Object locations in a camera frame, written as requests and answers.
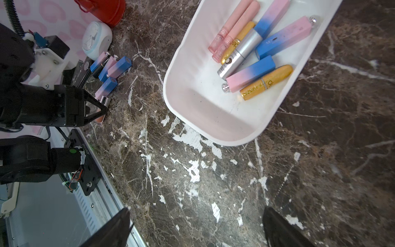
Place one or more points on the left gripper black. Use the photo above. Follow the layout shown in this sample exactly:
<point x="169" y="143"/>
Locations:
<point x="64" y="106"/>

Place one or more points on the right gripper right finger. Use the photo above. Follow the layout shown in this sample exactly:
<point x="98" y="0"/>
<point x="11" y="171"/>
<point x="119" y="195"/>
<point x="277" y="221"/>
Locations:
<point x="279" y="233"/>

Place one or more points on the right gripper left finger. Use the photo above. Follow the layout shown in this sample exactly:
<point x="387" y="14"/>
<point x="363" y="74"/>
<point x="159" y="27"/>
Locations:
<point x="114" y="233"/>

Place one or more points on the dark metallic lipstick tube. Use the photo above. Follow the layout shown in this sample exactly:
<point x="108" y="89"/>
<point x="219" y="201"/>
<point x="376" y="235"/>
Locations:
<point x="99" y="64"/>

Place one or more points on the white storage box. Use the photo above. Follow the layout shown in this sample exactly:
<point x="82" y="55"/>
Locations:
<point x="232" y="103"/>

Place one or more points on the gold glitter lipstick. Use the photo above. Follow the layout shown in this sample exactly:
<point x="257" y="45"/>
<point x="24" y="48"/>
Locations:
<point x="266" y="82"/>

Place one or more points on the silver lipstick tube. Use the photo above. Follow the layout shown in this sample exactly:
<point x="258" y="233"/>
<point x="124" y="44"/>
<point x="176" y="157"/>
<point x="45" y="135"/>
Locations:
<point x="241" y="52"/>

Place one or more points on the thin gold lipstick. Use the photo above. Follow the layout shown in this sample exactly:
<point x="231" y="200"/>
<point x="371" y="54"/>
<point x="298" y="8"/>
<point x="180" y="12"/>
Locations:
<point x="237" y="40"/>

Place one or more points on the pink blue square lipstick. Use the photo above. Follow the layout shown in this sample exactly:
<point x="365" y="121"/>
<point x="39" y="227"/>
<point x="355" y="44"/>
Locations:
<point x="249" y="75"/>

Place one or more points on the pink lip gloss tube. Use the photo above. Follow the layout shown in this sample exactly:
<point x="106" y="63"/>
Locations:
<point x="229" y="24"/>
<point x="248" y="16"/>

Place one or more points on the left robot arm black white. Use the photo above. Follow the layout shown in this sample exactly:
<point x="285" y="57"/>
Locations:
<point x="30" y="59"/>

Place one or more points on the red pencil cup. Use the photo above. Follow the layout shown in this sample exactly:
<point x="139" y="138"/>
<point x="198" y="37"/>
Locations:
<point x="108" y="11"/>

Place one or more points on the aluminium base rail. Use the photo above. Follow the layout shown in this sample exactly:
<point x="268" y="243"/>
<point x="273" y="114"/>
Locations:
<point x="48" y="214"/>

